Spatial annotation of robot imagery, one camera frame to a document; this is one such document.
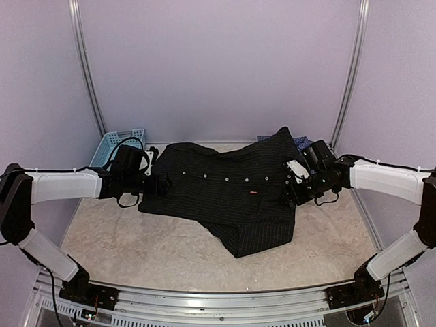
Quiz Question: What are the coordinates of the blue checked folded shirt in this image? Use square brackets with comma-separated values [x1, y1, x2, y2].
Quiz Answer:
[256, 135, 313, 154]

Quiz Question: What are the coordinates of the aluminium front rail frame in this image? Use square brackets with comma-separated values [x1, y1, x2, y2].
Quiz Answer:
[21, 270, 422, 326]

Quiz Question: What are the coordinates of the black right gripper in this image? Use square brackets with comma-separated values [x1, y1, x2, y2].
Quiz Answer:
[279, 168, 337, 208]

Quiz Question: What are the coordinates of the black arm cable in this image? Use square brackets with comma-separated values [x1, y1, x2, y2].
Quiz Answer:
[0, 136, 154, 208]
[313, 155, 436, 321]

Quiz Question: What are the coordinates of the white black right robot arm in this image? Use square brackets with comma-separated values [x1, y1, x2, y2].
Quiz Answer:
[284, 140, 435, 309]

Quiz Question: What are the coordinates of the black pinstriped long sleeve shirt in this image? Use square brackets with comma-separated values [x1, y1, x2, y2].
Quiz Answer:
[138, 127, 303, 258]

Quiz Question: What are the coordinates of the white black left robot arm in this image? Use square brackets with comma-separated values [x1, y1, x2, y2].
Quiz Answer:
[1, 145, 171, 303]

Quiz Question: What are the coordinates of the light blue plastic basket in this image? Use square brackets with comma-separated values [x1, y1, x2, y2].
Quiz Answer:
[89, 129, 146, 167]

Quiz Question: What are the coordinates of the left aluminium corner post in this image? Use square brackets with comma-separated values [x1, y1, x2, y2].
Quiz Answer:
[68, 0, 107, 137]

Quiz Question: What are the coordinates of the right aluminium corner post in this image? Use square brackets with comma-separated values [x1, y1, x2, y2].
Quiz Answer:
[330, 0, 371, 151]

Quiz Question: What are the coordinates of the aluminium corner post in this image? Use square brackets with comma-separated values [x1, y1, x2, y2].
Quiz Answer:
[330, 0, 371, 151]
[68, 0, 107, 137]

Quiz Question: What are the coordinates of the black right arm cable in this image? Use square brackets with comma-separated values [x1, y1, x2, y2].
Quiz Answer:
[313, 155, 436, 321]

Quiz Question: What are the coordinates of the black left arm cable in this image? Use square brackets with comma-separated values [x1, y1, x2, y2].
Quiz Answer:
[0, 136, 154, 208]

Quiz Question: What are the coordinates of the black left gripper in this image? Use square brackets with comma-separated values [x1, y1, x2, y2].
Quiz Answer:
[123, 171, 172, 195]

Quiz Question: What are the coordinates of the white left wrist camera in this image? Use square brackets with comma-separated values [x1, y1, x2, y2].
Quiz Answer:
[140, 146, 159, 176]

